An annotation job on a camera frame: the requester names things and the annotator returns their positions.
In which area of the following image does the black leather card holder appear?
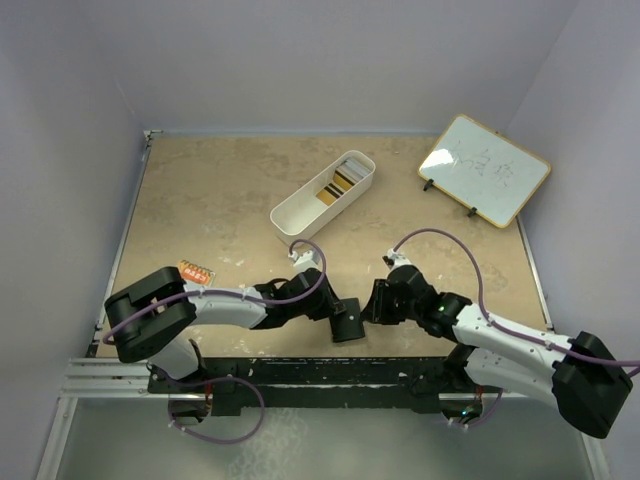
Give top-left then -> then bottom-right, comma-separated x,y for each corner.
329,297 -> 365,343

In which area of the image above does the white plastic card tray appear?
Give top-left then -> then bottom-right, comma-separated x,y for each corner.
270,150 -> 376,245

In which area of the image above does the gold backed stripe card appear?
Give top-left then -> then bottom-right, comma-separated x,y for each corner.
316,183 -> 346,206

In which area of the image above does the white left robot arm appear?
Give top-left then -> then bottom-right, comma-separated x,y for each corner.
103,267 -> 359,392

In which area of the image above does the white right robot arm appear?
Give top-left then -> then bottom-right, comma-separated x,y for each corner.
362,265 -> 633,439

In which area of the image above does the stack of cards in tray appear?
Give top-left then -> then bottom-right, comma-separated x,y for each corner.
332,157 -> 371,192

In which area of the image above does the orange spiral notepad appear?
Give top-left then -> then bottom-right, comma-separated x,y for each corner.
177,260 -> 216,287

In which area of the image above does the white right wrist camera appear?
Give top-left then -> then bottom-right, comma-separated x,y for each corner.
383,249 -> 413,272

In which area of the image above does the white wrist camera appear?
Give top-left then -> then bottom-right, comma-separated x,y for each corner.
383,249 -> 413,272
288,249 -> 321,273

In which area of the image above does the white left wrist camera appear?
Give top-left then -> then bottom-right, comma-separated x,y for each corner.
288,249 -> 321,273

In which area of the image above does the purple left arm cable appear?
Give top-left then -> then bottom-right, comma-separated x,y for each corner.
102,238 -> 327,347

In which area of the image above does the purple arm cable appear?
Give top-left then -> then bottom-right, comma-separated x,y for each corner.
102,238 -> 327,347
392,228 -> 640,379

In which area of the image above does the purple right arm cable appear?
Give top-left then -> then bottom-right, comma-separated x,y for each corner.
392,228 -> 640,379

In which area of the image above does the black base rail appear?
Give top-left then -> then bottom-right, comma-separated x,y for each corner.
148,357 -> 497,422

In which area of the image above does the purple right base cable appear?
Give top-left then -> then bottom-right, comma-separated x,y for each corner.
447,387 -> 505,432

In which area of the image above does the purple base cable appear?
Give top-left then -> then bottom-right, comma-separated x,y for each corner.
167,374 -> 268,444
447,387 -> 505,432

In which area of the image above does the small whiteboard yellow frame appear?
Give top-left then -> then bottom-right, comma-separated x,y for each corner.
417,114 -> 551,228

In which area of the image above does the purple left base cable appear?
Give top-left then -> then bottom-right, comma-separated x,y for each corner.
167,374 -> 268,444

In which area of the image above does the aluminium frame rail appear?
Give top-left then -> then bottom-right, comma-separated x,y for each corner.
34,357 -> 151,480

